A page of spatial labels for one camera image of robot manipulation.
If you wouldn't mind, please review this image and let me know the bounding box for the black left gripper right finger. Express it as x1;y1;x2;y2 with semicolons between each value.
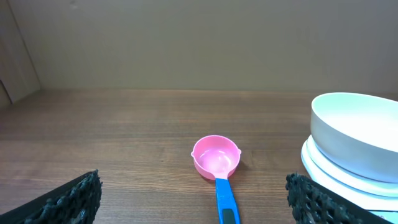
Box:
285;173;391;224

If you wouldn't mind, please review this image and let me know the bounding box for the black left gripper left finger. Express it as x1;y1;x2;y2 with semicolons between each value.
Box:
1;170;102;224

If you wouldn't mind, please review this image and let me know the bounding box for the white bowl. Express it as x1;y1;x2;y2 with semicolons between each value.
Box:
310;92;397;183

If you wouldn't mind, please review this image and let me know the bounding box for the pink scoop blue handle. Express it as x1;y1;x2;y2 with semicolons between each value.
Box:
191;135;241;224

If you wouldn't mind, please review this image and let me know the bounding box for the white digital kitchen scale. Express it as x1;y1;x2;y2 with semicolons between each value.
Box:
301;136;397;223

